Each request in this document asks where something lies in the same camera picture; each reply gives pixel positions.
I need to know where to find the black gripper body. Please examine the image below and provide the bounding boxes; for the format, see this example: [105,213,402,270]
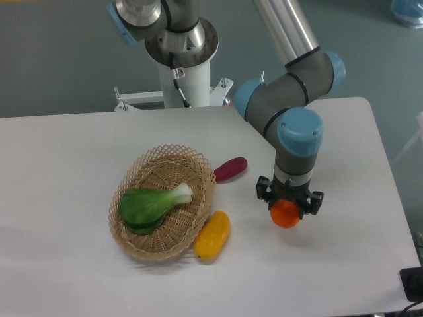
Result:
[268,178,310,209]

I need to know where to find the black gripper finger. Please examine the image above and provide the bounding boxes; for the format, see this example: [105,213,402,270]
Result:
[256,176,273,210]
[299,190,324,220]

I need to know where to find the orange toy fruit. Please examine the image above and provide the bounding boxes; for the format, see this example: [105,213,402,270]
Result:
[270,199,300,229]

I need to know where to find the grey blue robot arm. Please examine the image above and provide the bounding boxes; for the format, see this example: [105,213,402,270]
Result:
[107,1,346,216]

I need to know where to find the purple sweet potato toy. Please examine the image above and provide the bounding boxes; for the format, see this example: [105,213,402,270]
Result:
[214,157,248,183]

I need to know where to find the yellow toy mango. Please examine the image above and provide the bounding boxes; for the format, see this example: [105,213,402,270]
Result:
[193,211,231,262]

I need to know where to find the woven wicker basket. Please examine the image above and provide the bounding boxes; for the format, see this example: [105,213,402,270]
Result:
[108,145,216,261]

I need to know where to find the green bok choy toy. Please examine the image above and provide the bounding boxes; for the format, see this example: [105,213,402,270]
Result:
[118,183,193,235]

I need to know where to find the black device at table edge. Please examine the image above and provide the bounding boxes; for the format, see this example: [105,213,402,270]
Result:
[399,267,422,302]

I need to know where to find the blue bag in corner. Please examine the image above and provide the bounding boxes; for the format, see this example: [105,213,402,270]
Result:
[391,0,422,29]

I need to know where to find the white frame at right edge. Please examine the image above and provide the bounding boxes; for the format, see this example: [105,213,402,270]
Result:
[392,112,422,164]

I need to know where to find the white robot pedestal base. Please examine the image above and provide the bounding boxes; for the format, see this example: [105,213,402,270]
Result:
[113,19,266,112]

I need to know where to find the black cable on pedestal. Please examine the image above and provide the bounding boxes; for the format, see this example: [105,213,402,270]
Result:
[169,52,192,108]

